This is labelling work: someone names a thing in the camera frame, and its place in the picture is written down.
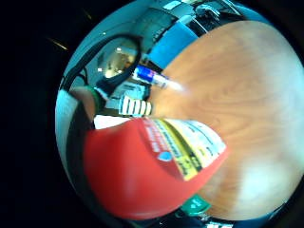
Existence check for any green packet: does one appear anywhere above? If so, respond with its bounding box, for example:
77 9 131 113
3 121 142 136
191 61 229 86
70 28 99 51
180 194 213 218

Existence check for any black office chair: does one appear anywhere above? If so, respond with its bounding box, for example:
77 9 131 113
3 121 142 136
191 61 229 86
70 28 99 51
189 3 248 32

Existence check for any red bottle with yellow label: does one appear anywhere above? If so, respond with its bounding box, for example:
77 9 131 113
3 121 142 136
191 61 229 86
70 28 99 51
83 117 230 220

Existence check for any black and white striped box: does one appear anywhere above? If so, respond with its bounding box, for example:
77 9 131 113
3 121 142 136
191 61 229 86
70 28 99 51
119 94 154 117

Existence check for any blue and white can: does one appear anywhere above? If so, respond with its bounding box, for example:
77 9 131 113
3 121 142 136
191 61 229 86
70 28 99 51
132 65 186 93

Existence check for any white paper sheet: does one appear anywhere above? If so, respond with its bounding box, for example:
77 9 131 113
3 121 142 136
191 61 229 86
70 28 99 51
93 114 131 131

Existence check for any blue chair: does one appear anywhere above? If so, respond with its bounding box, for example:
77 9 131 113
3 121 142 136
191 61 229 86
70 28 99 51
147 21 200 70

